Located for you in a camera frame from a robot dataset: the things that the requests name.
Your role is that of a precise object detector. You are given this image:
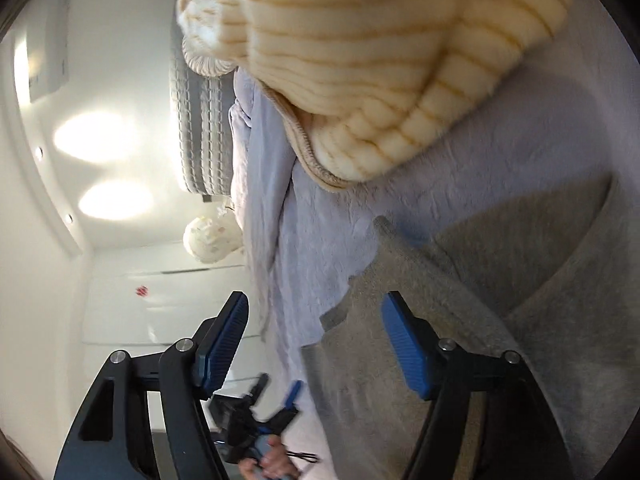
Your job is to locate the grey-brown knitted sweater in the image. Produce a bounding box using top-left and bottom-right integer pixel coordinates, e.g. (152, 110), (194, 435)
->
(302, 174), (639, 479)

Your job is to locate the lilac plush bed blanket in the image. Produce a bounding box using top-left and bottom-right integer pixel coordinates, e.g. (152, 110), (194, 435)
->
(235, 0), (639, 479)

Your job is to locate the cream striped fluffy garment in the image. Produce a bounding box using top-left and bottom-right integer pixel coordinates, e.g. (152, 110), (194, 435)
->
(177, 0), (572, 191)

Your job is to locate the person's left hand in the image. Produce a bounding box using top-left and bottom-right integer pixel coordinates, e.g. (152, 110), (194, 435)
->
(238, 436), (300, 480)

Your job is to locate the white patterned plush pillow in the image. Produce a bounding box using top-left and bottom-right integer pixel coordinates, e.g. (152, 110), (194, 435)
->
(182, 206), (243, 264)

